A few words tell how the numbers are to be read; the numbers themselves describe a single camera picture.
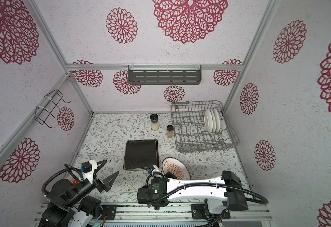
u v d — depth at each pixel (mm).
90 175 528
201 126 1097
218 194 402
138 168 858
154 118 1027
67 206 487
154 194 441
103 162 655
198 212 738
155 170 616
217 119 963
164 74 931
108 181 583
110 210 743
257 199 370
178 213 746
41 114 728
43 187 428
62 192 463
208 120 982
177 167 768
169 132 1001
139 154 952
